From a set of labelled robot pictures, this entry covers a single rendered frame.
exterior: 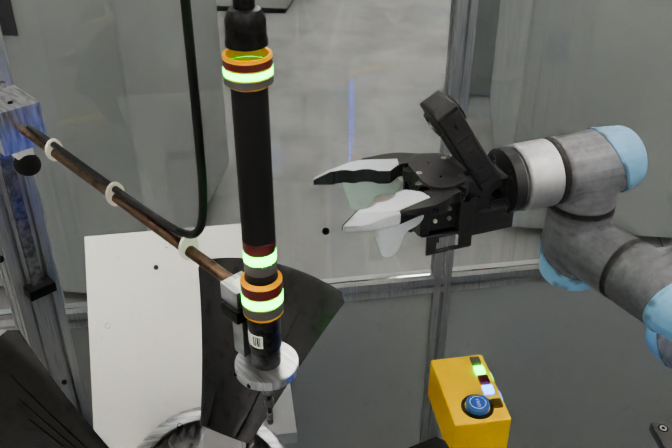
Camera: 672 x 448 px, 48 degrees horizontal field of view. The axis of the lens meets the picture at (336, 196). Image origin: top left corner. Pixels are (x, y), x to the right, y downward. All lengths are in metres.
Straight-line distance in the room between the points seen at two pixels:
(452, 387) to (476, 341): 0.53
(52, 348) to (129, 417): 0.39
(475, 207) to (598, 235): 0.15
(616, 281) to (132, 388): 0.75
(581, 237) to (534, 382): 1.20
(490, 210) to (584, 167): 0.11
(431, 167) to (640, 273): 0.25
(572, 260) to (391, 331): 0.97
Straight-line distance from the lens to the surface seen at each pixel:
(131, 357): 1.26
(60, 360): 1.64
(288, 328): 0.99
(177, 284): 1.25
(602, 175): 0.86
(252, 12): 0.64
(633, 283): 0.86
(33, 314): 1.56
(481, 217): 0.83
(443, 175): 0.78
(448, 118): 0.74
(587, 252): 0.89
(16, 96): 1.27
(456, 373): 1.41
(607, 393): 2.20
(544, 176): 0.82
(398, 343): 1.85
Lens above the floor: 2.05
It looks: 31 degrees down
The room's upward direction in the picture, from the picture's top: straight up
